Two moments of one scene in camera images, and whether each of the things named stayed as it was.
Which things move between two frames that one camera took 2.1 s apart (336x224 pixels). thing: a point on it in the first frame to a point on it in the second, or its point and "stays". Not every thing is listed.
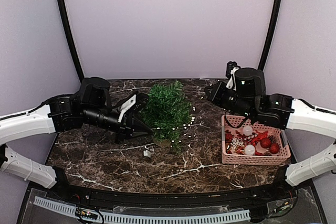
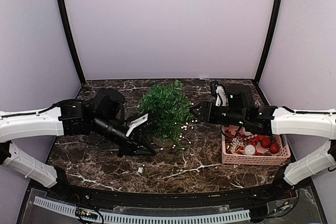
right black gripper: [214, 97] to [207, 109]
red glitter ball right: [274, 148] stays
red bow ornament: [260, 135] stays
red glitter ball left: [265, 143] stays
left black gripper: [128, 125] to [132, 144]
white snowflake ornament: [237, 142] stays
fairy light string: [184, 126] to [189, 126]
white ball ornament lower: [250, 149] stays
